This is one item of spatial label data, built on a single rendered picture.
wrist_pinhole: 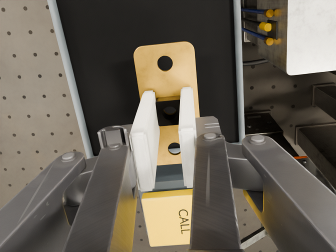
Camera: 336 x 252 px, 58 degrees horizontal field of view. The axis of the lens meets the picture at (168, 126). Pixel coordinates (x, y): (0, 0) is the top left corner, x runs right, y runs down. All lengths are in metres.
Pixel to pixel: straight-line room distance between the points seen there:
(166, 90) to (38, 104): 0.64
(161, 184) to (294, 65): 0.17
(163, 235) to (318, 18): 0.25
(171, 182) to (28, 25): 0.56
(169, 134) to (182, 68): 0.05
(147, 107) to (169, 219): 0.17
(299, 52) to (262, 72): 0.43
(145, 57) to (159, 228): 0.18
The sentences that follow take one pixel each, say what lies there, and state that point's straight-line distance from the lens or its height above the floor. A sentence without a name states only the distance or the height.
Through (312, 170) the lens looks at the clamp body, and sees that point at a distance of 0.52.
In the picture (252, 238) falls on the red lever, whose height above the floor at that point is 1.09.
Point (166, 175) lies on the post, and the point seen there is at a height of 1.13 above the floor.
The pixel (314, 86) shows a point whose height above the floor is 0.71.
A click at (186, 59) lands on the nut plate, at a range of 0.19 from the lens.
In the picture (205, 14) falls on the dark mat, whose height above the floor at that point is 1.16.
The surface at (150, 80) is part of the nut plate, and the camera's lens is 0.20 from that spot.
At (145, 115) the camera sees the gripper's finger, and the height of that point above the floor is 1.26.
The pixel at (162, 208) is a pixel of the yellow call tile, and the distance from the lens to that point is 0.30.
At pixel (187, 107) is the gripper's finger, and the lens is 0.16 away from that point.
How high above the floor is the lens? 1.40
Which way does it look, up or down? 68 degrees down
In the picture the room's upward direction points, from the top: 174 degrees counter-clockwise
